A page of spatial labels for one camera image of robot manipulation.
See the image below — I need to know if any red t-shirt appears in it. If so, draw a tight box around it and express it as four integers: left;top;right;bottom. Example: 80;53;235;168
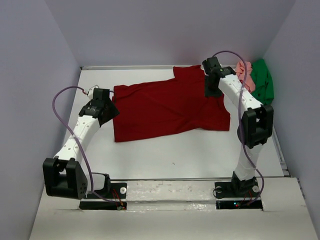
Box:
112;65;231;143

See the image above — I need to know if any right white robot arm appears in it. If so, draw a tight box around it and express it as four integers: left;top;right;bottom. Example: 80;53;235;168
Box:
202;56;274;199

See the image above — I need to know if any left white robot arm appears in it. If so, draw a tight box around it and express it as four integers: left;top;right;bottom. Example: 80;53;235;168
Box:
42;85;119;200

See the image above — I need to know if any pink t-shirt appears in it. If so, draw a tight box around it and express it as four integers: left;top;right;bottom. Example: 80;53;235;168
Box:
235;61;256;93

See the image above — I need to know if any green t-shirt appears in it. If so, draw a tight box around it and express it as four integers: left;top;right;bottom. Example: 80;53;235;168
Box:
250;59;275;105

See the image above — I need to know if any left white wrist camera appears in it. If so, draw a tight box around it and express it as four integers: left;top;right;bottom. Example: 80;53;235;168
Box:
82;85;99;98

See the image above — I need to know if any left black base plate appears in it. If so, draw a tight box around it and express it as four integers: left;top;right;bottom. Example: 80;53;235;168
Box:
79;181;128;211

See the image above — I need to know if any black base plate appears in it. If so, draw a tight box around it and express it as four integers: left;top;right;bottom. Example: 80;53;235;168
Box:
212;181;263;210
79;181;128;211

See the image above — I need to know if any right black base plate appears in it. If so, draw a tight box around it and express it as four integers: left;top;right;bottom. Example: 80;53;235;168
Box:
212;181;263;210

